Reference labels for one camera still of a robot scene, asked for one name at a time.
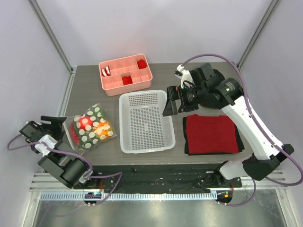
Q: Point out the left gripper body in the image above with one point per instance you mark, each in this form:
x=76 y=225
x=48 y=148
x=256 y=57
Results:
x=43 y=128

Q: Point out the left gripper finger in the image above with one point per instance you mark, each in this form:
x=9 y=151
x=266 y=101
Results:
x=57 y=131
x=53 y=119

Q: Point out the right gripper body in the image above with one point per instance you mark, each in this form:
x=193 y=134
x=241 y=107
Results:
x=178 y=100

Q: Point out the polka dot zip bag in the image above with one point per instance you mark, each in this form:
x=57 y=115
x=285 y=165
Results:
x=84 y=140

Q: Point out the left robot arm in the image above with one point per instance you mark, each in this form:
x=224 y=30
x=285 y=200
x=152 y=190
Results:
x=58 y=158

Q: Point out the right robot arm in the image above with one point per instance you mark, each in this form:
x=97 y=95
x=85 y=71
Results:
x=206 y=87

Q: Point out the red fake tomato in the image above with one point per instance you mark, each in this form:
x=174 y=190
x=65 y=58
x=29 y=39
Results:
x=83 y=122

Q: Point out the white plastic basket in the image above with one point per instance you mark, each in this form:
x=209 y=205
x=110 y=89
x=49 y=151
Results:
x=142 y=128

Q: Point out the red folded shirt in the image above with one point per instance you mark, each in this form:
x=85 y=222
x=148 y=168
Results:
x=208 y=134

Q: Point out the red rolled sock front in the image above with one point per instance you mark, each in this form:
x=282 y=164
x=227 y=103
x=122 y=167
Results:
x=127 y=80

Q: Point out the red rolled sock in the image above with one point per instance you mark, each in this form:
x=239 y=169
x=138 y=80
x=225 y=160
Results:
x=141 y=64
x=127 y=80

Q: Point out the red rolled sock back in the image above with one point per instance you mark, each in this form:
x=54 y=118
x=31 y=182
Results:
x=141 y=64

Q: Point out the pink divided organizer box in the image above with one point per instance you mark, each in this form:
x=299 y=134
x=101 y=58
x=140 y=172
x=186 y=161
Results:
x=126 y=66

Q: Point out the red white striped sock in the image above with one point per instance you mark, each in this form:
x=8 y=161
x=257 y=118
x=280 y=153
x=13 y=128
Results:
x=105 y=72

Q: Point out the black folded cloth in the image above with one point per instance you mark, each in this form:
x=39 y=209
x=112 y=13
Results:
x=239 y=139

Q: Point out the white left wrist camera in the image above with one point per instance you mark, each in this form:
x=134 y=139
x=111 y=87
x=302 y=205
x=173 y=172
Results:
x=44 y=145

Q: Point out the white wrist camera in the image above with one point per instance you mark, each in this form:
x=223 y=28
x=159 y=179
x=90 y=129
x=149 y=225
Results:
x=184 y=75
x=44 y=145

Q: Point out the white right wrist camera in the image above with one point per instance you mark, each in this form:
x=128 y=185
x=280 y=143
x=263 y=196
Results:
x=184 y=75

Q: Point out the white slotted cable duct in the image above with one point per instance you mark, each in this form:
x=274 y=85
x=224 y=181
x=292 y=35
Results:
x=95 y=196

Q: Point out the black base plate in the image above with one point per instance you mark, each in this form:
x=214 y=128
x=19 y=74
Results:
x=160 y=179

